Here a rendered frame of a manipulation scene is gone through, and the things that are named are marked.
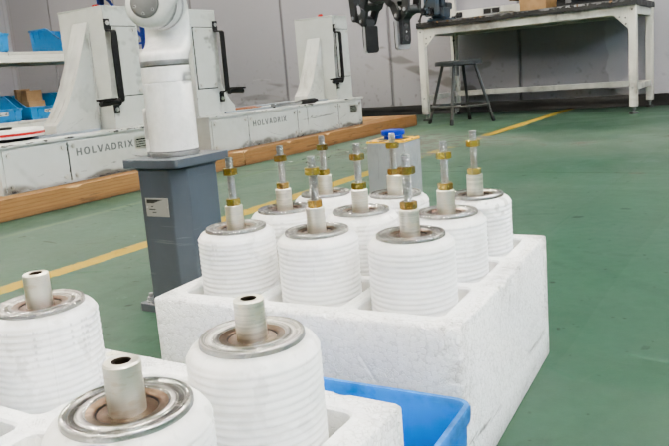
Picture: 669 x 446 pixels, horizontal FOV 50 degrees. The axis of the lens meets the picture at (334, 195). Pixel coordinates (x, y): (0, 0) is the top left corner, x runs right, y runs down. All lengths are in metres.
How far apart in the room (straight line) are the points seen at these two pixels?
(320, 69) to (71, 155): 2.13
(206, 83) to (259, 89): 3.86
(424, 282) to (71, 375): 0.35
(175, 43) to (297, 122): 2.85
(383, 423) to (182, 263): 0.89
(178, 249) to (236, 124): 2.45
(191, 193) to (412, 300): 0.70
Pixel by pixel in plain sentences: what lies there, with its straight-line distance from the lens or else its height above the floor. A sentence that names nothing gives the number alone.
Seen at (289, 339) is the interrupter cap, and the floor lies 0.25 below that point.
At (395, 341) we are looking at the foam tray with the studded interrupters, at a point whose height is 0.16.
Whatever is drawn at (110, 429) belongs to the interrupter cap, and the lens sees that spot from 0.42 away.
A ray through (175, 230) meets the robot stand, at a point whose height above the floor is 0.17.
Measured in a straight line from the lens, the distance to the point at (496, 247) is 0.98.
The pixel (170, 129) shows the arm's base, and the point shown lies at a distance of 1.38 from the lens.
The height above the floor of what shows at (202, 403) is 0.25.
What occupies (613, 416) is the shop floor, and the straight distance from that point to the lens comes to 0.96.
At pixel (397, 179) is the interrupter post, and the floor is 0.27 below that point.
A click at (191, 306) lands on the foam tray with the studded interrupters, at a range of 0.88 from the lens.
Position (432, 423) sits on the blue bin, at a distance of 0.73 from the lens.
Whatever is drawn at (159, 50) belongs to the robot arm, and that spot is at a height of 0.50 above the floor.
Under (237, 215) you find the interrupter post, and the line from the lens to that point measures 0.89.
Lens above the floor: 0.43
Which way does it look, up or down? 10 degrees down
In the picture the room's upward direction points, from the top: 5 degrees counter-clockwise
